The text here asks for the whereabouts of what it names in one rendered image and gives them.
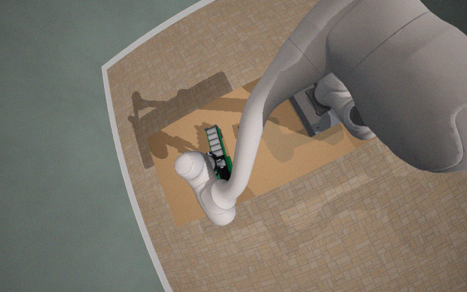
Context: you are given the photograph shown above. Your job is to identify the grey cylinder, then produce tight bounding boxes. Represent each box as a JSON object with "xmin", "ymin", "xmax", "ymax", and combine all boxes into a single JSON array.
[
  {"xmin": 211, "ymin": 143, "xmax": 222, "ymax": 152},
  {"xmin": 207, "ymin": 127, "xmax": 217, "ymax": 135},
  {"xmin": 208, "ymin": 132, "xmax": 218, "ymax": 141},
  {"xmin": 212, "ymin": 149, "xmax": 224, "ymax": 157},
  {"xmin": 210, "ymin": 138, "xmax": 220, "ymax": 146},
  {"xmin": 216, "ymin": 160, "xmax": 226, "ymax": 167}
]

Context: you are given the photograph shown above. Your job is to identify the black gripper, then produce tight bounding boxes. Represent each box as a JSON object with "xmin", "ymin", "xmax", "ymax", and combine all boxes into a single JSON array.
[{"xmin": 206, "ymin": 152, "xmax": 223, "ymax": 176}]

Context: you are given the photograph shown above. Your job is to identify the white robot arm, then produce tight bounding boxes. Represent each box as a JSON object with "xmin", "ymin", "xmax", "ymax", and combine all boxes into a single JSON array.
[{"xmin": 174, "ymin": 0, "xmax": 467, "ymax": 226}]

